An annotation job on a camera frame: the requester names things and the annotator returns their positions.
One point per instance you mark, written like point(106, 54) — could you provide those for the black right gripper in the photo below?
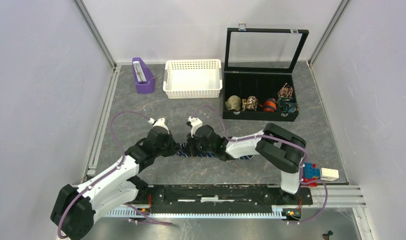
point(189, 146)

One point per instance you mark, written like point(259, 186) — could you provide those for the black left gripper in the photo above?
point(173, 146)

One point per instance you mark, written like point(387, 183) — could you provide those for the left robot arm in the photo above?
point(77, 208)

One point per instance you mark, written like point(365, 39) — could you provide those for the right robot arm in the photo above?
point(282, 148)

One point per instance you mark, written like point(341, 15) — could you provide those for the olive green rolled tie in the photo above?
point(233, 103)

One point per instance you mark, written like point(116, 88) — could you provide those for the brown floral rolled tie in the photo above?
point(249, 104)

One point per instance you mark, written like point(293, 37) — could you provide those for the purple metronome stand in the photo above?
point(144, 79)

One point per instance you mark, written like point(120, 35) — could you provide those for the white plastic basket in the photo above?
point(193, 79)

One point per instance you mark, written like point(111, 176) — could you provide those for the orange navy striped rolled tie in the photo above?
point(270, 105)

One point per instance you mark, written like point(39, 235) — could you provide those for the blue yellow patterned tie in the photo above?
point(287, 105)

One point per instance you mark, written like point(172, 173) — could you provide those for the black tie storage box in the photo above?
point(258, 62)

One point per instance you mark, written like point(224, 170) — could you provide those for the blue red lego blocks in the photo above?
point(311, 174)

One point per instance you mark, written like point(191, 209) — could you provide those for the white lego block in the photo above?
point(329, 174)

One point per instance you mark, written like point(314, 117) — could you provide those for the small black object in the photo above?
point(326, 236)

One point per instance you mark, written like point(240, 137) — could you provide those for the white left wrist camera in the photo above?
point(161, 122)

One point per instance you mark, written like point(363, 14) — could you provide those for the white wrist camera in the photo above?
point(161, 122)
point(194, 123)

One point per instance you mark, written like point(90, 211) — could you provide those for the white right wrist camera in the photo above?
point(194, 123)

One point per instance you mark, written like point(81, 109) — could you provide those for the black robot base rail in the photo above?
point(219, 199)

